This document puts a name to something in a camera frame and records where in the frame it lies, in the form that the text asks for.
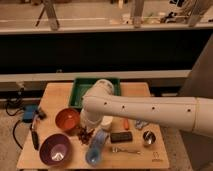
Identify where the purple bowl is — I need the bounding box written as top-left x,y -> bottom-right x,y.
39,134 -> 71,166

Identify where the dark red grape bunch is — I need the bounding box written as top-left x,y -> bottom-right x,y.
77,127 -> 94,145

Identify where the green plastic tray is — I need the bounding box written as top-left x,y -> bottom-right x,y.
69,77 -> 121,111

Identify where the orange carrot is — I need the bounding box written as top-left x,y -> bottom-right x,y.
123,119 -> 129,130

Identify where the small metal cup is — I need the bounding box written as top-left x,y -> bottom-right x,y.
143,131 -> 156,146

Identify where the grey chair back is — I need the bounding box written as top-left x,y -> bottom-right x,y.
179,33 -> 213,171

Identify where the black cable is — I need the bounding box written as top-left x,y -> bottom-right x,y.
5,88 -> 26,150

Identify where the blue grey cloth piece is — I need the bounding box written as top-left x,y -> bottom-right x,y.
135,120 -> 148,130

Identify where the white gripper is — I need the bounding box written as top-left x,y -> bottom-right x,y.
80,111 -> 102,131

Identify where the orange-red bowl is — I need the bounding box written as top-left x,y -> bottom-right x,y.
55,108 -> 80,132

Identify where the black handled tool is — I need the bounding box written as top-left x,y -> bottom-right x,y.
30,116 -> 39,150

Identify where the black rectangular block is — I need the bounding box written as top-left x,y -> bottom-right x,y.
110,132 -> 133,143

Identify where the metal fork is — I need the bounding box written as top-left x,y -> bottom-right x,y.
111,147 -> 141,155

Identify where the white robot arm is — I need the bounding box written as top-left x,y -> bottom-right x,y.
80,79 -> 213,138

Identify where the blue clamp device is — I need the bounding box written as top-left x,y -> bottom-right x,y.
22,104 -> 46,123

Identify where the white paper cup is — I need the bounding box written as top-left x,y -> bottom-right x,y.
101,116 -> 113,131

